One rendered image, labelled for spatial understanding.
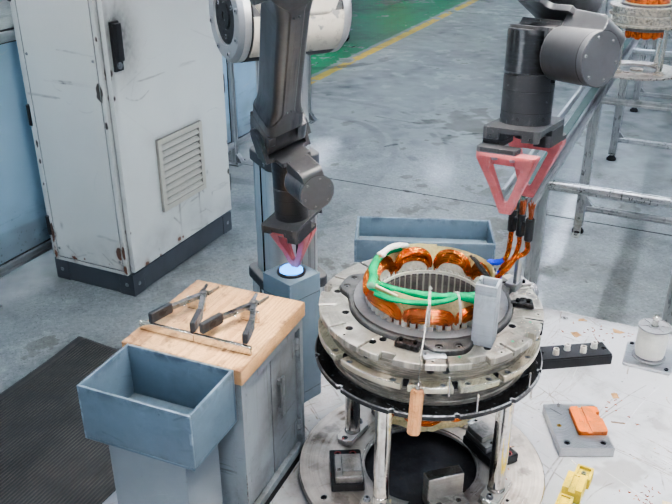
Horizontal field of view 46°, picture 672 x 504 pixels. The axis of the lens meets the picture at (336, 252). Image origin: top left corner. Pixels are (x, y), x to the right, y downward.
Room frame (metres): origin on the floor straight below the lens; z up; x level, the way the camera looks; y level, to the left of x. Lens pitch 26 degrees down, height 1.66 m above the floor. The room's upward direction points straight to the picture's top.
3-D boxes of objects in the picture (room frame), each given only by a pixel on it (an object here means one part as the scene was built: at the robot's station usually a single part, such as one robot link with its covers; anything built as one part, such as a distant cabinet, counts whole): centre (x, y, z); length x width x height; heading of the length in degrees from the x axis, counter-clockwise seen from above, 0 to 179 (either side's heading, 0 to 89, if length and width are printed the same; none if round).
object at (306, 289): (1.20, 0.08, 0.91); 0.07 x 0.07 x 0.25; 45
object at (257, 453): (0.99, 0.17, 0.91); 0.19 x 0.19 x 0.26; 67
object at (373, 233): (1.31, -0.16, 0.92); 0.25 x 0.11 x 0.28; 86
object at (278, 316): (0.99, 0.17, 1.05); 0.20 x 0.19 x 0.02; 157
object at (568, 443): (1.09, -0.41, 0.79); 0.12 x 0.09 x 0.02; 0
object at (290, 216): (1.20, 0.07, 1.16); 0.10 x 0.07 x 0.07; 155
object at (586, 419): (1.10, -0.43, 0.80); 0.07 x 0.05 x 0.01; 0
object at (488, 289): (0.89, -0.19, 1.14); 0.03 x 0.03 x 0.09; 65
